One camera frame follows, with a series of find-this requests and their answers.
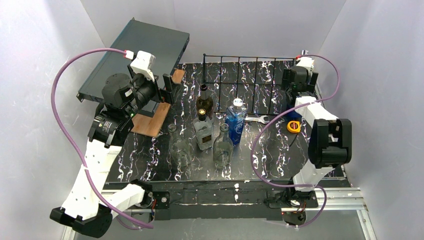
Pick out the clear square liquor bottle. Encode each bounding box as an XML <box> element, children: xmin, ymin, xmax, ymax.
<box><xmin>193</xmin><ymin>108</ymin><xmax>213</xmax><ymax>151</ymax></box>

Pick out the blue square water bottle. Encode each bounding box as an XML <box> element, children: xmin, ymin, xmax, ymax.
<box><xmin>225</xmin><ymin>98</ymin><xmax>248</xmax><ymax>145</ymax></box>

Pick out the clear glass bottle green rim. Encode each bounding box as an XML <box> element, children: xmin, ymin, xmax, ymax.
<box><xmin>213</xmin><ymin>123</ymin><xmax>234</xmax><ymax>169</ymax></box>

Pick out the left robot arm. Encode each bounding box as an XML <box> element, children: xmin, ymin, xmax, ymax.
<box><xmin>49</xmin><ymin>72</ymin><xmax>171</xmax><ymax>238</ymax></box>

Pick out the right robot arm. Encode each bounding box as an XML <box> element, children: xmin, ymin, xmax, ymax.
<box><xmin>281</xmin><ymin>66</ymin><xmax>352</xmax><ymax>192</ymax></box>

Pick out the dark green wine bottle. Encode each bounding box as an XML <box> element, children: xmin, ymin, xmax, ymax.
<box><xmin>195</xmin><ymin>84</ymin><xmax>215</xmax><ymax>122</ymax></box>

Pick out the clear glass bottle left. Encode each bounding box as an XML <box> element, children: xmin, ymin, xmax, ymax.
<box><xmin>167</xmin><ymin>123</ymin><xmax>192</xmax><ymax>168</ymax></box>

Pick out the wooden board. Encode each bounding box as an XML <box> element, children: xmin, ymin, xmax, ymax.
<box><xmin>131</xmin><ymin>68</ymin><xmax>185</xmax><ymax>138</ymax></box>

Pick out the dark grey metal box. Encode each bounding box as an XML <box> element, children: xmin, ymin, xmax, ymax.
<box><xmin>76</xmin><ymin>19</ymin><xmax>190</xmax><ymax>103</ymax></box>

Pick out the yellow tape measure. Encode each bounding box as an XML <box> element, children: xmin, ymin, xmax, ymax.
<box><xmin>286</xmin><ymin>120</ymin><xmax>301</xmax><ymax>134</ymax></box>

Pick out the silver open-end wrench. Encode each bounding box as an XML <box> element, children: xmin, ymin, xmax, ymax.
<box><xmin>245</xmin><ymin>115</ymin><xmax>270</xmax><ymax>125</ymax></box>

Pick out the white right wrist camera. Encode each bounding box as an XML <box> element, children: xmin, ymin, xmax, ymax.
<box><xmin>295</xmin><ymin>56</ymin><xmax>315</xmax><ymax>72</ymax></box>

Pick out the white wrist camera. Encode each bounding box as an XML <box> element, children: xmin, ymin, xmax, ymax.
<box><xmin>295</xmin><ymin>56</ymin><xmax>315</xmax><ymax>72</ymax></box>
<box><xmin>130</xmin><ymin>50</ymin><xmax>156</xmax><ymax>82</ymax></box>

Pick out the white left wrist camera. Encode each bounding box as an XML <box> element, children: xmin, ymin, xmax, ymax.
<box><xmin>130</xmin><ymin>50</ymin><xmax>156</xmax><ymax>82</ymax></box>

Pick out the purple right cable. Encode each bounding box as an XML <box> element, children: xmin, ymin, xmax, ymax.
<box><xmin>250</xmin><ymin>54</ymin><xmax>341</xmax><ymax>230</ymax></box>

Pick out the purple cable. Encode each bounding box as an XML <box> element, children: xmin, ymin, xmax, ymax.
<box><xmin>250</xmin><ymin>54</ymin><xmax>341</xmax><ymax>230</ymax></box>
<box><xmin>50</xmin><ymin>48</ymin><xmax>155</xmax><ymax>231</ymax></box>

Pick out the black wire wine rack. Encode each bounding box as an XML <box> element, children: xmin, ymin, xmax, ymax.
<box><xmin>201</xmin><ymin>54</ymin><xmax>296</xmax><ymax>116</ymax></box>

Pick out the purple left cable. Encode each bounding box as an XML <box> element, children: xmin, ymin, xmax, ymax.
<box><xmin>50</xmin><ymin>48</ymin><xmax>155</xmax><ymax>231</ymax></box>

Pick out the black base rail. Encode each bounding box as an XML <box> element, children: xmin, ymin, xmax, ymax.
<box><xmin>143</xmin><ymin>179</ymin><xmax>318</xmax><ymax>221</ymax></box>

